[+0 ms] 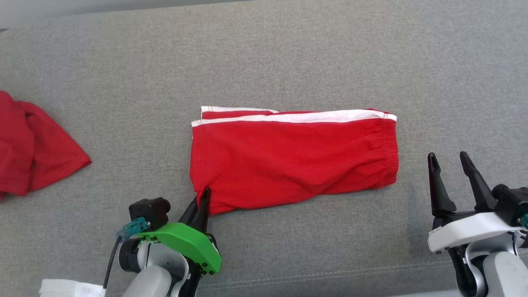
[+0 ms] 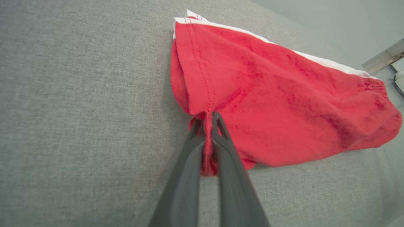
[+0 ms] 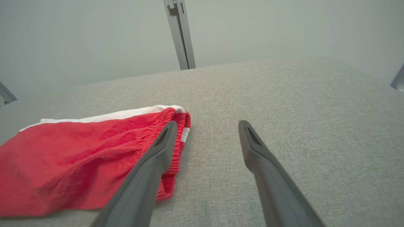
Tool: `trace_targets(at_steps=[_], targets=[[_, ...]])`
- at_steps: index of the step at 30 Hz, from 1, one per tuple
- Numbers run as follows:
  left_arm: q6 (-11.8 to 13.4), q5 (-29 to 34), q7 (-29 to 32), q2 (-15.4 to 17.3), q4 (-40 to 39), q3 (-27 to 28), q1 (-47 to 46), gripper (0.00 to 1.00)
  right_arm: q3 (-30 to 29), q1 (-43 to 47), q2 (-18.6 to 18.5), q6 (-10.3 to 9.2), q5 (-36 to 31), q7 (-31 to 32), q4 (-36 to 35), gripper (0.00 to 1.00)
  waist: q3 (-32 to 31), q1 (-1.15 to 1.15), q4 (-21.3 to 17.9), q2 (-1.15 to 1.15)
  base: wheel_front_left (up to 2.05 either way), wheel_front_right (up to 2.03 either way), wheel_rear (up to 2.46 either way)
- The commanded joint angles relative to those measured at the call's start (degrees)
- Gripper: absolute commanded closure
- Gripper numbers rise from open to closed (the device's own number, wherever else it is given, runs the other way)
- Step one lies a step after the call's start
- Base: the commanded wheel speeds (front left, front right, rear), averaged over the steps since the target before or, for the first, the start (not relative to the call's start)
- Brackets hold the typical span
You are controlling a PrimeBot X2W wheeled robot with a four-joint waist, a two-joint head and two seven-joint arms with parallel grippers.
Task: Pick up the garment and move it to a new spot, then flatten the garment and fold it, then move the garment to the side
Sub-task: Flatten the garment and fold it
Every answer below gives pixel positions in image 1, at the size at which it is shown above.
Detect white paper tag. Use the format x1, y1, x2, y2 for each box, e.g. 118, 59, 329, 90
39, 279, 106, 297

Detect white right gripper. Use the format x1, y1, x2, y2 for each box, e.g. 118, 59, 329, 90
428, 151, 523, 253

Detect red shorts white stripe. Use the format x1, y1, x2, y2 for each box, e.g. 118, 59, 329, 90
190, 106, 399, 216

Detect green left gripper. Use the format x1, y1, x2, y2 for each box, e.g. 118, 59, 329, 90
136, 186, 222, 297

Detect red shirt white sleeves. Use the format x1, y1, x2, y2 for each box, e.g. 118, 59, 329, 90
0, 91, 92, 201

